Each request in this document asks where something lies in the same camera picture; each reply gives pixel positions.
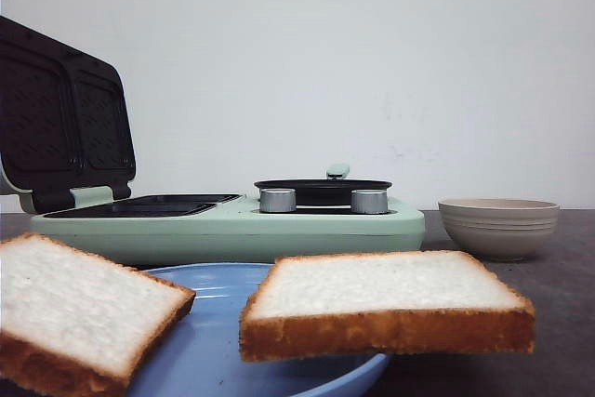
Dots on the left silver control knob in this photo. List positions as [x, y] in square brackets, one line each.
[277, 200]

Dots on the silver control knob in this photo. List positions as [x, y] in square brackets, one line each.
[369, 202]
[277, 200]

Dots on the right silver control knob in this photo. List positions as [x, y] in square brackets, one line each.
[369, 202]

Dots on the breakfast maker hinged lid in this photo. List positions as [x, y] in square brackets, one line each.
[64, 124]

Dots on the blue round plate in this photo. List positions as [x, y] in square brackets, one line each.
[201, 355]

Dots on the beige ribbed bowl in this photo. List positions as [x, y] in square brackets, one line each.
[498, 228]

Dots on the black round frying pan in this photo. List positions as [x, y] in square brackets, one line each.
[335, 189]

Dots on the mint green breakfast maker base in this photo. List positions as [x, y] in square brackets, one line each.
[227, 229]

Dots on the white bread slice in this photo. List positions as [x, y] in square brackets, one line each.
[78, 324]
[397, 302]

